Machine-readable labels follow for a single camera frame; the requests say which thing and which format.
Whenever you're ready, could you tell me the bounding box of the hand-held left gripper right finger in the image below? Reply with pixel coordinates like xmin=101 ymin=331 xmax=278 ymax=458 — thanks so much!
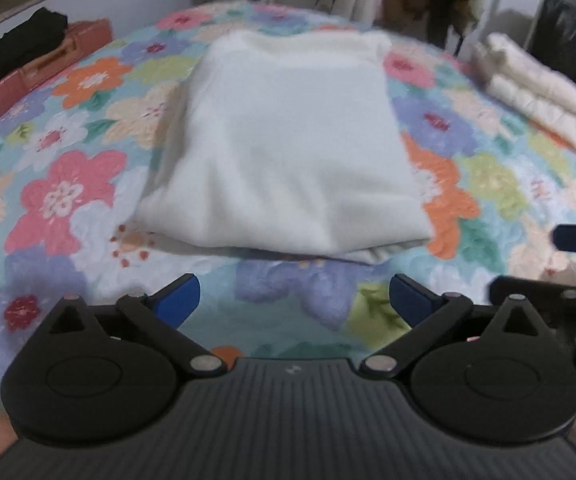
xmin=359 ymin=273 xmax=544 ymax=380

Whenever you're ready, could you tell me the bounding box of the cream folded quilt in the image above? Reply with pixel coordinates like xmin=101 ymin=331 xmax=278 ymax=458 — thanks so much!
xmin=470 ymin=32 xmax=576 ymax=169

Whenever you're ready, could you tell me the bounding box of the black folded cloth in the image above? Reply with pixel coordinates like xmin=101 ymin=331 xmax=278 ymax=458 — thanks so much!
xmin=0 ymin=7 xmax=69 ymax=93

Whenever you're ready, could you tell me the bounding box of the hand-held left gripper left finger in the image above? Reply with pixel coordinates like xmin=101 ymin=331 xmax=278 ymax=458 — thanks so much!
xmin=43 ymin=273 xmax=229 ymax=378

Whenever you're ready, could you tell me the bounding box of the white fleece sweater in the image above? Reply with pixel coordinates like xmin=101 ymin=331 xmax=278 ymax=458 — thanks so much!
xmin=133 ymin=30 xmax=436 ymax=266

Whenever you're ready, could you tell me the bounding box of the floral quilted bedspread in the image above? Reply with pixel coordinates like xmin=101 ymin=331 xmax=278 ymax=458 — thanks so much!
xmin=0 ymin=0 xmax=576 ymax=411

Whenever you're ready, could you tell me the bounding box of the black bag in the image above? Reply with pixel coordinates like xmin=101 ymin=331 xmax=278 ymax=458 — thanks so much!
xmin=530 ymin=0 xmax=576 ymax=94

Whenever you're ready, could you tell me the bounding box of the red storage box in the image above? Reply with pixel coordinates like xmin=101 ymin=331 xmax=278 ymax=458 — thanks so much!
xmin=0 ymin=19 xmax=114 ymax=138

